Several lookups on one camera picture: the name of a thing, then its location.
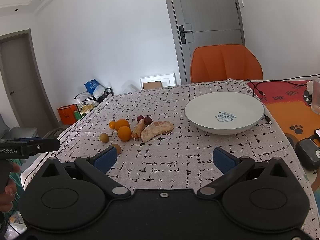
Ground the white power adapter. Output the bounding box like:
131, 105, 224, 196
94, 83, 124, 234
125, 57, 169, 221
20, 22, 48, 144
306, 81, 313, 95

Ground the person's left hand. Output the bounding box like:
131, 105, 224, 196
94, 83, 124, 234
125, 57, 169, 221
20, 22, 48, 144
1, 163, 21, 212

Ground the grey side door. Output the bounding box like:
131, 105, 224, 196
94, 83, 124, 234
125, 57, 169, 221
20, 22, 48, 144
1, 29, 59, 135

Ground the large pomelo segment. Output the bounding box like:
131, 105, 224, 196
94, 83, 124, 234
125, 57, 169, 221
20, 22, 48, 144
140, 121, 174, 142

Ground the orange red cartoon mat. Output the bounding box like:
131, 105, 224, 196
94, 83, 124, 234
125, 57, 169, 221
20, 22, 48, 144
246, 80, 320, 178

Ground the small kumquat orange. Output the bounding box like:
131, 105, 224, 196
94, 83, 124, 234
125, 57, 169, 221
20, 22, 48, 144
109, 121, 116, 129

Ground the white foam packaging frame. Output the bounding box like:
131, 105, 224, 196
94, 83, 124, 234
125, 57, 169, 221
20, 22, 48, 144
140, 73, 176, 90

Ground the large orange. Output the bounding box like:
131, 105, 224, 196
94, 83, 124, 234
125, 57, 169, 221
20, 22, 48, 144
118, 126, 132, 141

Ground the black device case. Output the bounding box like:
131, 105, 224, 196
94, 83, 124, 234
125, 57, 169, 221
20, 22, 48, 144
295, 135, 319, 171

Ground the black door handle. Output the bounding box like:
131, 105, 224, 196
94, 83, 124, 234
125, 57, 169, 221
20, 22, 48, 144
178, 25, 193, 44

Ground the small pomelo segment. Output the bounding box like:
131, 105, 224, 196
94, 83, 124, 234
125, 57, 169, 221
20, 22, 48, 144
131, 119, 145, 140

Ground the orange chair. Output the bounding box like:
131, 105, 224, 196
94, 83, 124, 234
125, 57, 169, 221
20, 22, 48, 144
190, 44, 263, 83

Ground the black usb cable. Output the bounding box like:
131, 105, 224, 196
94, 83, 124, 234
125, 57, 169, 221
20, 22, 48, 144
246, 74, 320, 125

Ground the grey sofa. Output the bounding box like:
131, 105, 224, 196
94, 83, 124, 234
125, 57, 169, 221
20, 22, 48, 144
0, 115, 38, 140

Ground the black white patterned tablecloth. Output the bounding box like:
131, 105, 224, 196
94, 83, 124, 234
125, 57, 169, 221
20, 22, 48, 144
21, 79, 319, 239

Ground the blue white plastic bag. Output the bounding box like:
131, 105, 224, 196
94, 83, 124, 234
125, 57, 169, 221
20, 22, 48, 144
84, 79, 105, 99

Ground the black wire rack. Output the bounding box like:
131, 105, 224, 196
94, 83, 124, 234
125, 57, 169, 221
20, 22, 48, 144
74, 87, 114, 105

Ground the white ceramic plate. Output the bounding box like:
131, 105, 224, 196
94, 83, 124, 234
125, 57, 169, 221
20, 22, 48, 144
184, 92, 265, 135

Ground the brown cardboard piece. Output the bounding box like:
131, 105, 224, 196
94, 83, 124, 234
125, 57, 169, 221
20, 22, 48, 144
143, 81, 163, 90

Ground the smartphone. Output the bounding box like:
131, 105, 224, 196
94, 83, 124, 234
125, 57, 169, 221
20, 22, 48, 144
314, 129, 320, 139

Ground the orange paper bag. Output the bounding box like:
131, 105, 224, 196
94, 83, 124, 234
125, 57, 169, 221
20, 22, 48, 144
57, 104, 80, 125

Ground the green brown kiwi fruit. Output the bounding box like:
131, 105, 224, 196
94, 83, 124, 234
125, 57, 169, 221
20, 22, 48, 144
99, 133, 109, 143

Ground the dark red lychee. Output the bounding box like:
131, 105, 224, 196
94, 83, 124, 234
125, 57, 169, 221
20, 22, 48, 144
144, 116, 153, 126

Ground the ribbed clear glass cup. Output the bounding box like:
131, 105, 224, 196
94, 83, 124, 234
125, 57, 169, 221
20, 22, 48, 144
311, 77, 320, 115

